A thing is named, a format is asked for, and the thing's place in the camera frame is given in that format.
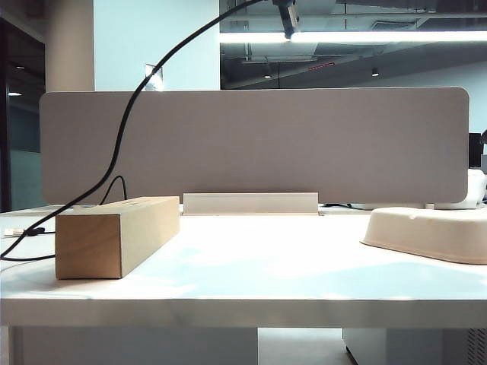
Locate black charging cable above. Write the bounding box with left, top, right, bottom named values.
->
left=0, top=0, right=301, bottom=263

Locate grey fabric desk divider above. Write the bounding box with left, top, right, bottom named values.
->
left=39, top=86, right=469, bottom=207

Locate beige building pillar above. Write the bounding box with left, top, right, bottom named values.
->
left=44, top=0, right=95, bottom=93

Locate dark background monitor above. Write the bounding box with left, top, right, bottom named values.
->
left=468, top=129, right=487, bottom=168

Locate white background appliance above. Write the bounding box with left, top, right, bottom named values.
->
left=466, top=169, right=487, bottom=210

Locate beige pulp paper tray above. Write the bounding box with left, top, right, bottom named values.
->
left=359, top=206, right=487, bottom=265

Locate brown cardboard box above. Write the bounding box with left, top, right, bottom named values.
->
left=56, top=195, right=181, bottom=281

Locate grey cabinet under desk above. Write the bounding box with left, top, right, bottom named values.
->
left=341, top=328, right=487, bottom=365

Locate framed wall poster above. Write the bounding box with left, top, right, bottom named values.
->
left=144, top=63, right=164, bottom=93

